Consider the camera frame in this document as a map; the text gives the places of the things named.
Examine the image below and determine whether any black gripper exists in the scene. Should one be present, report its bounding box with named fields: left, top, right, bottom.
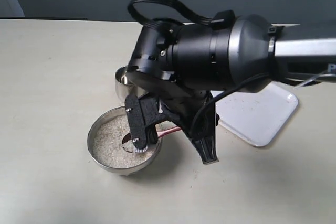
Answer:
left=127, top=66, right=219, bottom=165

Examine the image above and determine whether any brown wooden spoon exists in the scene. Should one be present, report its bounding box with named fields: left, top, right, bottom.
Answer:
left=121, top=132, right=135, bottom=153

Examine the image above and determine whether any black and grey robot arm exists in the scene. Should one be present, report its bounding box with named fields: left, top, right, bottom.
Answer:
left=125, top=11, right=335, bottom=164

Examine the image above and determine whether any steel bowl of rice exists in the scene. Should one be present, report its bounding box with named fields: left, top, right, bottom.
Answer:
left=87, top=106, right=162, bottom=176

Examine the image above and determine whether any white plastic tray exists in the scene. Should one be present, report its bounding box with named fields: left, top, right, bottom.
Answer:
left=216, top=82, right=299, bottom=147

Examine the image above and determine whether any small steel cup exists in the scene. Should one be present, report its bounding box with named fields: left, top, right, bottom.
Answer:
left=114, top=66, right=140, bottom=103

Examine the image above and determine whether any black cable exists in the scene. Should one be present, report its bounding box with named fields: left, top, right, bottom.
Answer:
left=127, top=0, right=213, bottom=28

